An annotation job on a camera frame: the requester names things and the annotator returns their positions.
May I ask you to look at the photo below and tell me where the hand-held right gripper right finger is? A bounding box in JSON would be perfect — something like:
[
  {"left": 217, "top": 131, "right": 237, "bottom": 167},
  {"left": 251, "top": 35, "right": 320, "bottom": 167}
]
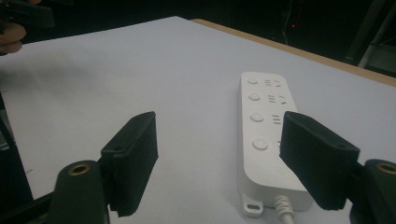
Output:
[{"left": 278, "top": 110, "right": 361, "bottom": 211}]

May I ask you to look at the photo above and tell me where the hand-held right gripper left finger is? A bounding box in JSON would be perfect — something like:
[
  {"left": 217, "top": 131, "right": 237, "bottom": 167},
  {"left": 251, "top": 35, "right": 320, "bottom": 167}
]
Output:
[{"left": 100, "top": 111, "right": 160, "bottom": 218}]

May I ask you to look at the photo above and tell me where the white power strip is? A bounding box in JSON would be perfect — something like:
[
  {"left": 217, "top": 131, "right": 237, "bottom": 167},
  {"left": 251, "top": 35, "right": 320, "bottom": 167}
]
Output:
[{"left": 236, "top": 71, "right": 314, "bottom": 218}]

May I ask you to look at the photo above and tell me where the metal stand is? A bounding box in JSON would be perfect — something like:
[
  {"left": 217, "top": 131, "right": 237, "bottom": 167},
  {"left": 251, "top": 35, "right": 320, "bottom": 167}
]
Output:
[{"left": 345, "top": 0, "right": 396, "bottom": 77}]

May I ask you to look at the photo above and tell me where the white power cable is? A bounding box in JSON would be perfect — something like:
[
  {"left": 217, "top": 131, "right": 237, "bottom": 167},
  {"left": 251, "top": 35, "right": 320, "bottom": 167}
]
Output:
[{"left": 273, "top": 194, "right": 295, "bottom": 224}]

